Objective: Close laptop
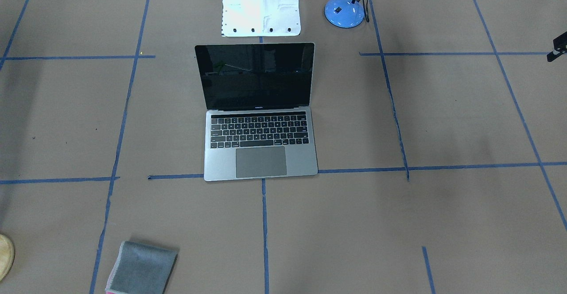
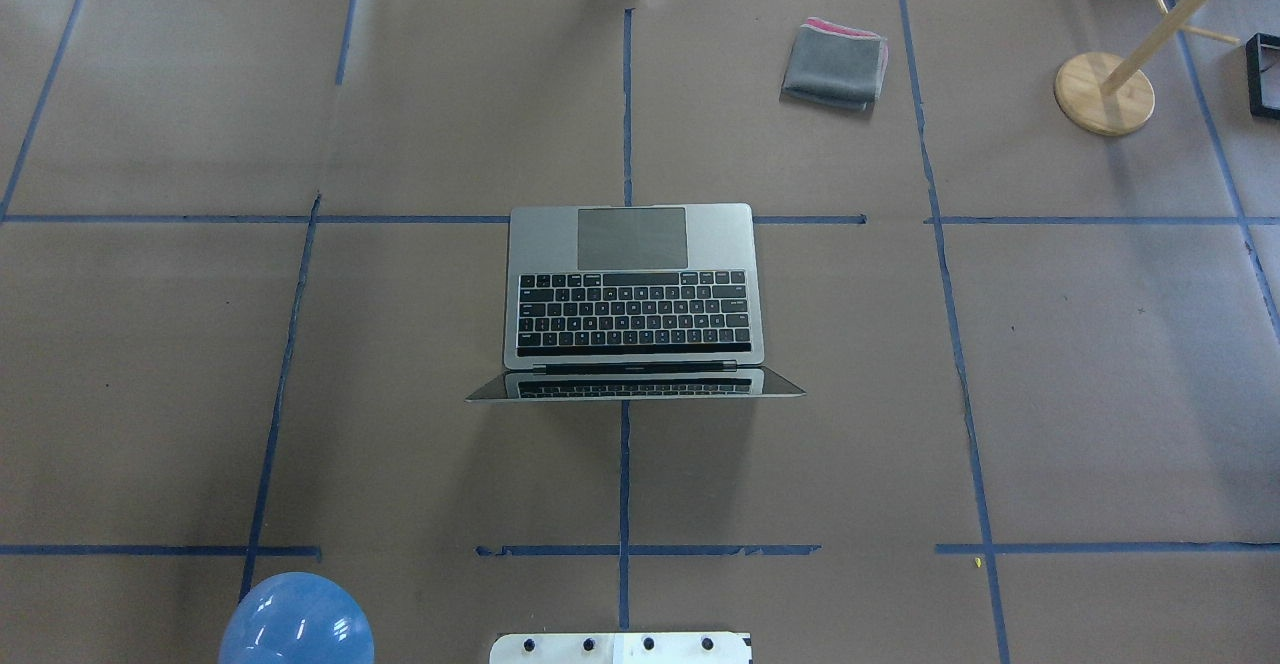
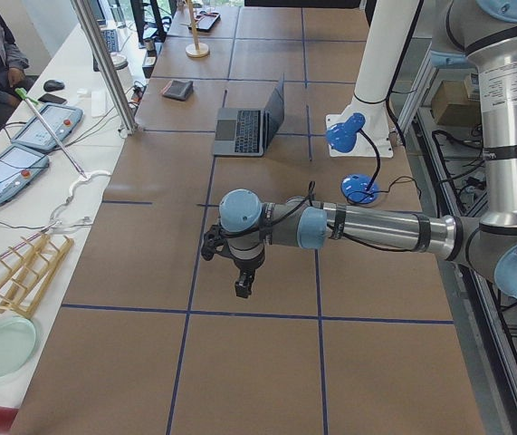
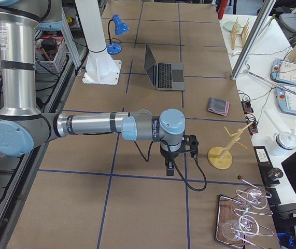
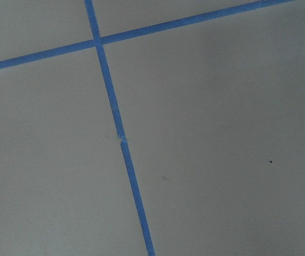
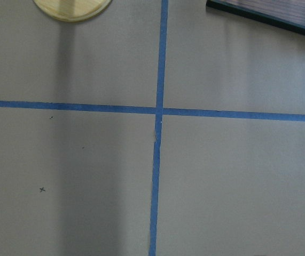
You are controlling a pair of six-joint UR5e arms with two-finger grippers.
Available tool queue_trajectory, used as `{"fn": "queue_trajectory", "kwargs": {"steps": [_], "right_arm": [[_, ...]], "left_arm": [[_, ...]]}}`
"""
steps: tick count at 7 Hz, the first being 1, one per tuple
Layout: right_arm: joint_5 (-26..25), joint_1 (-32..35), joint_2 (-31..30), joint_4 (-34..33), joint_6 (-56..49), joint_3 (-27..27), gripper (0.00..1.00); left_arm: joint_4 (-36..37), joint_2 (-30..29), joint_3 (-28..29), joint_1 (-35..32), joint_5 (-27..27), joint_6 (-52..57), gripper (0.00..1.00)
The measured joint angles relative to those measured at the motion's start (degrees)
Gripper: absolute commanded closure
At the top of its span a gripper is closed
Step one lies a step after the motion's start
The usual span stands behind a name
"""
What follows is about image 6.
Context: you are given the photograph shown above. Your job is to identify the round wooden stand base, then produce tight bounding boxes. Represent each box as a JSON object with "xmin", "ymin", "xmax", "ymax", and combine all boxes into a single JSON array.
[{"xmin": 34, "ymin": 0, "xmax": 112, "ymax": 22}]

